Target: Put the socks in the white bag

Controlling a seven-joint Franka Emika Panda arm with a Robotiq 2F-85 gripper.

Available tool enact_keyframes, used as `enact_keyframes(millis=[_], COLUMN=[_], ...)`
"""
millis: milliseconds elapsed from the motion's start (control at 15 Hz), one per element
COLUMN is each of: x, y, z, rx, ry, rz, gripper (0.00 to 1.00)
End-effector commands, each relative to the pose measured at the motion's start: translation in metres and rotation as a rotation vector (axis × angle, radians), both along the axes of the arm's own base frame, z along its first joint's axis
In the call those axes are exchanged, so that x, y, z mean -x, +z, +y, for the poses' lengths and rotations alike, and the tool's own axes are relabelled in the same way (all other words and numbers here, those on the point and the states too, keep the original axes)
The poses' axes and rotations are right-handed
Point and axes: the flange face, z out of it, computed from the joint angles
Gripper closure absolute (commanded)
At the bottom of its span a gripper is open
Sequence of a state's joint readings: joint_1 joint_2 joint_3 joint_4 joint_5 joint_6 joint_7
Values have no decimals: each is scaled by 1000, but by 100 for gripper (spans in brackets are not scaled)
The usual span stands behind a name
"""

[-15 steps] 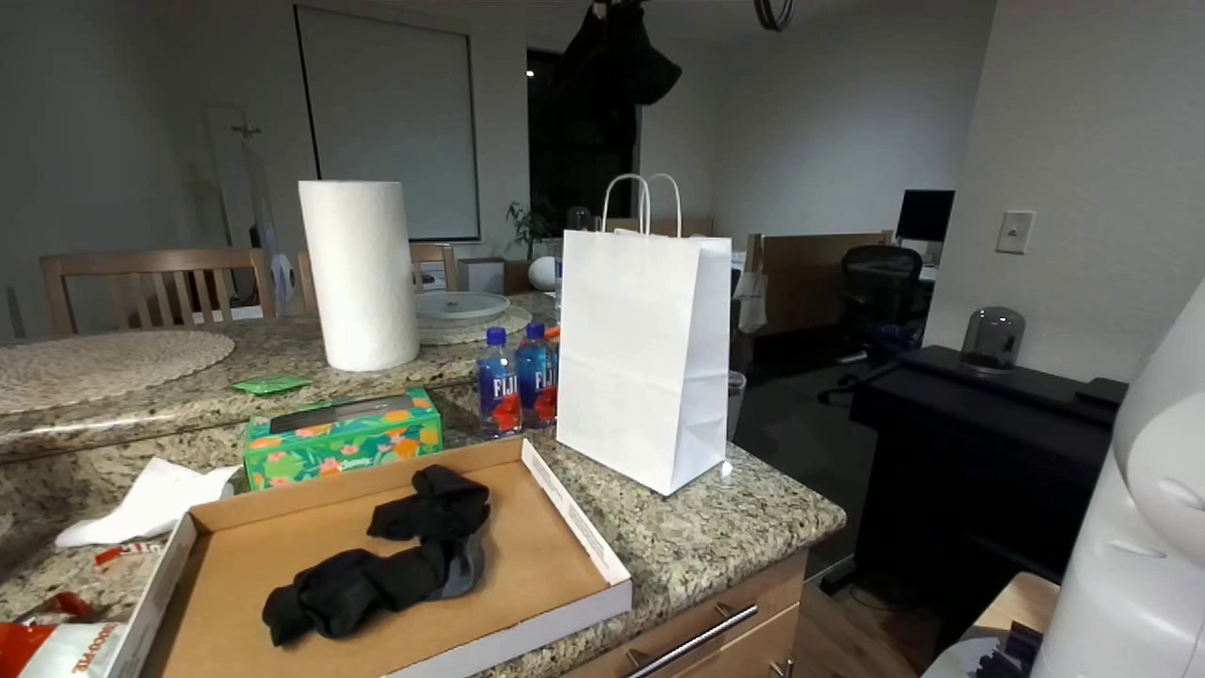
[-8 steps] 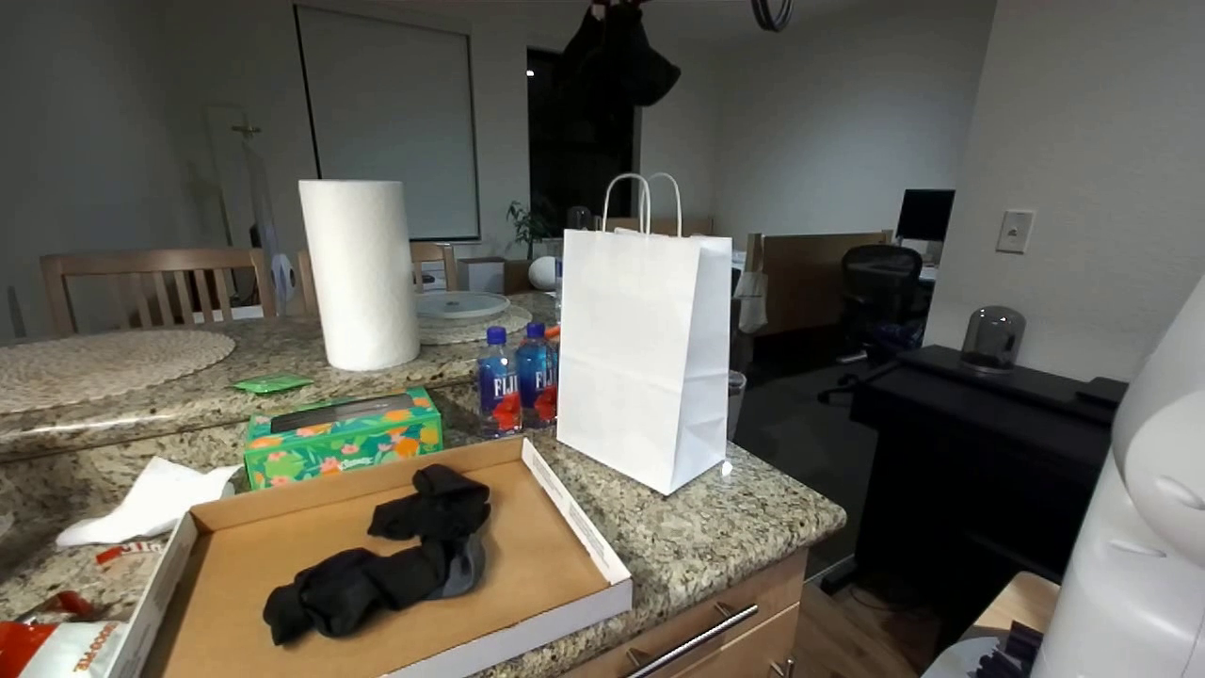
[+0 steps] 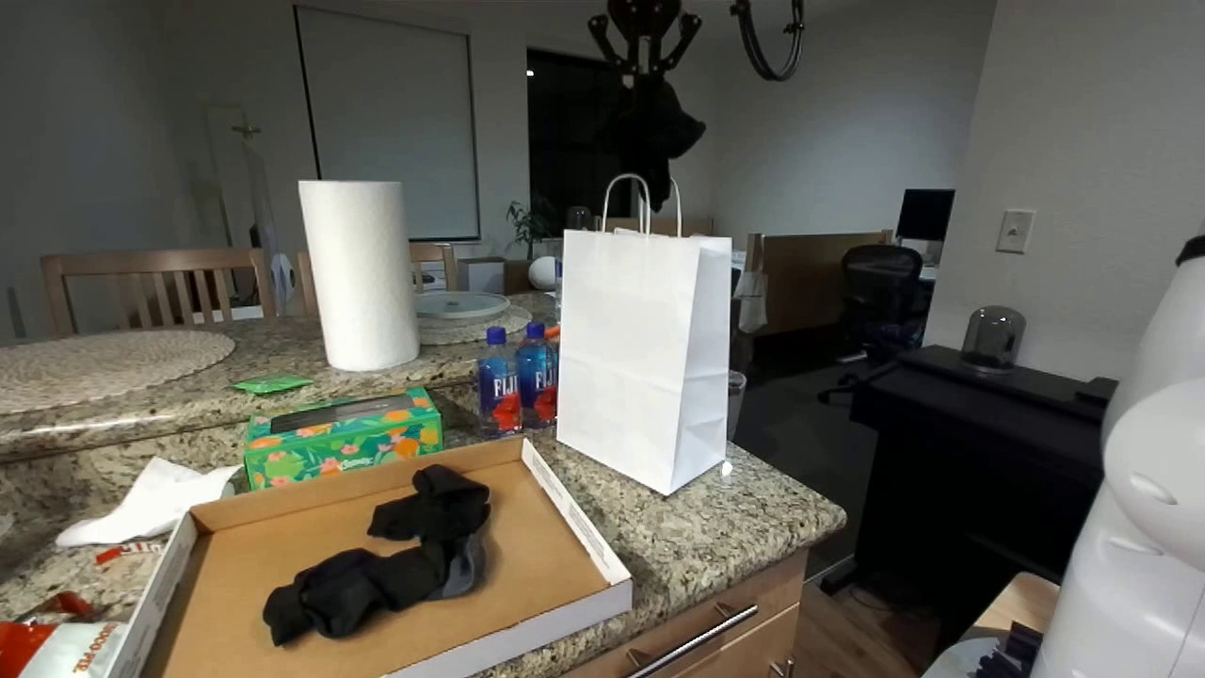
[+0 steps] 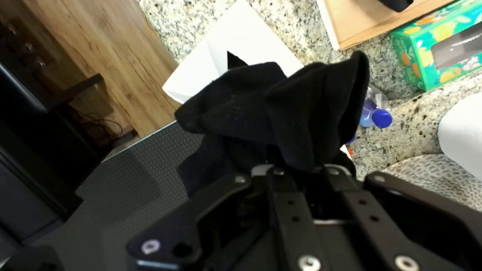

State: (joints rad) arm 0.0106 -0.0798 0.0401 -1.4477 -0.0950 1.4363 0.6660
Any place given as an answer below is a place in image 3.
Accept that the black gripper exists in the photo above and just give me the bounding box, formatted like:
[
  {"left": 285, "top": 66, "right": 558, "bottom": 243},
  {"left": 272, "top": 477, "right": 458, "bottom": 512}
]
[{"left": 583, "top": 0, "right": 706, "bottom": 80}]

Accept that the white paper bag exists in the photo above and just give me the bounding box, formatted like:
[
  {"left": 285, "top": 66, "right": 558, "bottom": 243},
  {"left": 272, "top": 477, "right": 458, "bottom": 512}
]
[{"left": 553, "top": 169, "right": 734, "bottom": 501}]

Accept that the dark window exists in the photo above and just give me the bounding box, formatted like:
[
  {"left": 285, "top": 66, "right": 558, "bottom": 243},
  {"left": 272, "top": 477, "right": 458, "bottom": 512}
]
[{"left": 522, "top": 46, "right": 647, "bottom": 238}]

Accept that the small green plant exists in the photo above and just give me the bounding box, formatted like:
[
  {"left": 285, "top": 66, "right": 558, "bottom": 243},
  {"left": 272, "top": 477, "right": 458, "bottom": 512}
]
[{"left": 503, "top": 197, "right": 565, "bottom": 258}]

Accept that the white projection screen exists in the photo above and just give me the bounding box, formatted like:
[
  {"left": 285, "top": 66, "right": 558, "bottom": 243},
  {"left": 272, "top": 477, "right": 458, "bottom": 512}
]
[{"left": 292, "top": 3, "right": 483, "bottom": 241}]

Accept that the brown wooden desk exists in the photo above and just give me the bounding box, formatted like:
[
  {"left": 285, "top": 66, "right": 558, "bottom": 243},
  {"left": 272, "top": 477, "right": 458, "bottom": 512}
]
[{"left": 750, "top": 224, "right": 896, "bottom": 337}]

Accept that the round glass lid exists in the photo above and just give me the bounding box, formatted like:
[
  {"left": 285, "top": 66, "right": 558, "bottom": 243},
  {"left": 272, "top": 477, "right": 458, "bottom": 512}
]
[{"left": 410, "top": 285, "right": 516, "bottom": 324}]

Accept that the dark computer monitor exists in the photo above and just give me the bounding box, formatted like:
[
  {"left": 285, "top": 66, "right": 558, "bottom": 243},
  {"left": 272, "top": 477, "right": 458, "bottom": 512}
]
[{"left": 892, "top": 183, "right": 959, "bottom": 247}]

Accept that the round woven placemat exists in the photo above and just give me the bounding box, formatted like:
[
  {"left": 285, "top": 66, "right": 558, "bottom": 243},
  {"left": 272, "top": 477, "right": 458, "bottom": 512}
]
[
  {"left": 0, "top": 326, "right": 242, "bottom": 419},
  {"left": 410, "top": 296, "right": 543, "bottom": 351}
]

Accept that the black office chair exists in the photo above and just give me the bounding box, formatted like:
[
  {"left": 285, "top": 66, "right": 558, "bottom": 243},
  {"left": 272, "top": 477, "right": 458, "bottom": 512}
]
[{"left": 817, "top": 241, "right": 935, "bottom": 408}]

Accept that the white paper towel roll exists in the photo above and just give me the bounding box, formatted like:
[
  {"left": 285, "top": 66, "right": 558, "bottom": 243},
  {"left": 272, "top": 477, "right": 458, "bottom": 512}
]
[{"left": 292, "top": 175, "right": 423, "bottom": 373}]

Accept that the grey round jar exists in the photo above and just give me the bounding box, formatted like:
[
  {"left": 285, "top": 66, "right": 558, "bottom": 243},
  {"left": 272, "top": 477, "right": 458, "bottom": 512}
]
[{"left": 959, "top": 301, "right": 1028, "bottom": 370}]

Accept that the green floral tissue box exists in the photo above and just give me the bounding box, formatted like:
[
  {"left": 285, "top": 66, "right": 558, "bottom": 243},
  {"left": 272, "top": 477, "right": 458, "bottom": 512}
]
[{"left": 236, "top": 385, "right": 447, "bottom": 494}]

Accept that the green flat packet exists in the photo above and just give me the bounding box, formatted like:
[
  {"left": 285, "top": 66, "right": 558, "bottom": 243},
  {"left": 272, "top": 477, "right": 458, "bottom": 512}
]
[{"left": 232, "top": 373, "right": 311, "bottom": 398}]

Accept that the flat cardboard box white rim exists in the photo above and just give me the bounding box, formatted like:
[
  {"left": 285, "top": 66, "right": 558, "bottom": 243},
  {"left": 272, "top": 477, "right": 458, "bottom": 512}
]
[{"left": 115, "top": 433, "right": 637, "bottom": 678}]

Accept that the black piano cabinet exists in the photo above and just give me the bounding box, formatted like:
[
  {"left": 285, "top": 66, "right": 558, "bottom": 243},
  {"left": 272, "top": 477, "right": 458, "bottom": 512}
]
[{"left": 852, "top": 341, "right": 1122, "bottom": 632}]

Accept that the wooden counter cabinet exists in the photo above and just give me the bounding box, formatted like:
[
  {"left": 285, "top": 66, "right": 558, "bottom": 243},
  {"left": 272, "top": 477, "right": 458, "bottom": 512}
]
[{"left": 551, "top": 548, "right": 812, "bottom": 678}]

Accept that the black sock grey heel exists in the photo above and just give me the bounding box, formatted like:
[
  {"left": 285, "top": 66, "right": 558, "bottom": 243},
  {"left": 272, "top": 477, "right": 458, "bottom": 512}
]
[{"left": 258, "top": 523, "right": 493, "bottom": 651}]

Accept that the white paper napkin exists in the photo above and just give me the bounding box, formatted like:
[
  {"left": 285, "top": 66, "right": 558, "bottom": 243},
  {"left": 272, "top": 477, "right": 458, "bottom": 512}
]
[{"left": 54, "top": 453, "right": 242, "bottom": 552}]

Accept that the brown cardboard floor box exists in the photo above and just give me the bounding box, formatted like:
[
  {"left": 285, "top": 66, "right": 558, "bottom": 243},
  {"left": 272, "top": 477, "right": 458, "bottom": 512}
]
[{"left": 973, "top": 567, "right": 1070, "bottom": 645}]

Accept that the red white snack package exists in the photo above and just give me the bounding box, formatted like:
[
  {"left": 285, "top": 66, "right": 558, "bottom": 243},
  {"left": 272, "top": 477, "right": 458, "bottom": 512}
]
[{"left": 0, "top": 540, "right": 174, "bottom": 678}]

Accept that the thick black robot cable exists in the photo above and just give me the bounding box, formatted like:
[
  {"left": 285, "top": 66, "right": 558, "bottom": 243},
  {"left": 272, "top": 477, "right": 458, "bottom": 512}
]
[{"left": 732, "top": 0, "right": 808, "bottom": 85}]

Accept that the white light switch plate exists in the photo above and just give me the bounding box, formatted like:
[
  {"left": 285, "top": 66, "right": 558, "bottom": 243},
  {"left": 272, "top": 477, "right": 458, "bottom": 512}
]
[{"left": 995, "top": 203, "right": 1038, "bottom": 258}]

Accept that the metal drawer handle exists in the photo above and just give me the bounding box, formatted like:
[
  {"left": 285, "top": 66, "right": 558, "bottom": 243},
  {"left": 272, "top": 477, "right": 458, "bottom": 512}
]
[{"left": 621, "top": 600, "right": 764, "bottom": 678}]

